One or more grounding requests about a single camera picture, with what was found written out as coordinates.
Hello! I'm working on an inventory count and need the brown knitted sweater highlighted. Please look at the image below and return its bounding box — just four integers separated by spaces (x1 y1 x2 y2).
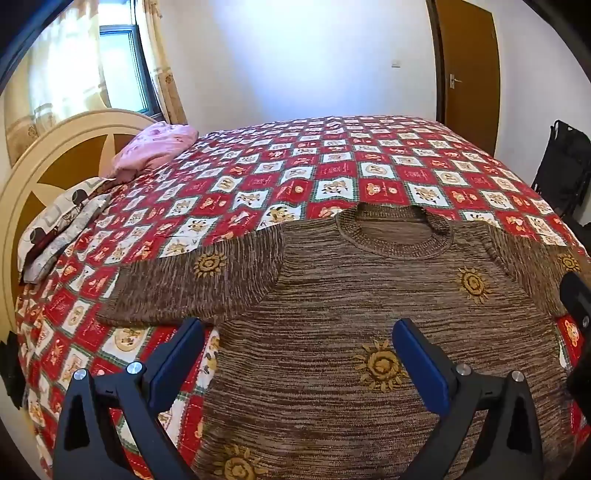
98 203 590 479

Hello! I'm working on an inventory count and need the grey pillow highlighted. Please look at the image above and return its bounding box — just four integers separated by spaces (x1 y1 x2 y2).
22 193 111 284

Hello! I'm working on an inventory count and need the patterned beige pillow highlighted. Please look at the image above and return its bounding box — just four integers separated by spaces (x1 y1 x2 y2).
17 177 114 273

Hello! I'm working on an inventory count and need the red patchwork bear blanket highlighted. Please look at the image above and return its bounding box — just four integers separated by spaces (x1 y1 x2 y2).
15 116 589 470

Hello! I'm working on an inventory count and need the cream wooden headboard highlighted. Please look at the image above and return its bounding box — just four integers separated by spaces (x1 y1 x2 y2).
1 109 154 339

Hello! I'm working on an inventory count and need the pink pillow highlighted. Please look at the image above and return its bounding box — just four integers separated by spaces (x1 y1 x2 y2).
99 121 198 182

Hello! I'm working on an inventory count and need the brown wooden door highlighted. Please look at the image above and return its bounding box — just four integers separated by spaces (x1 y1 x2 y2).
427 0 501 155

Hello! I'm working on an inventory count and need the sheer yellow curtain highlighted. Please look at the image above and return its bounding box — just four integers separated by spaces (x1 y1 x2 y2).
3 1 111 165

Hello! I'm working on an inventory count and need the beige patterned curtain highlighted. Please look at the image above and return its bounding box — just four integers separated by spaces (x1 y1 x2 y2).
136 0 187 124

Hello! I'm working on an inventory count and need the silver door handle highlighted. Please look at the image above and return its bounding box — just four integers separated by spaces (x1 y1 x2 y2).
449 73 461 90

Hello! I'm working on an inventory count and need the window with dark frame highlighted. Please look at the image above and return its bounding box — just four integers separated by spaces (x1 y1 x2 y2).
98 1 163 120

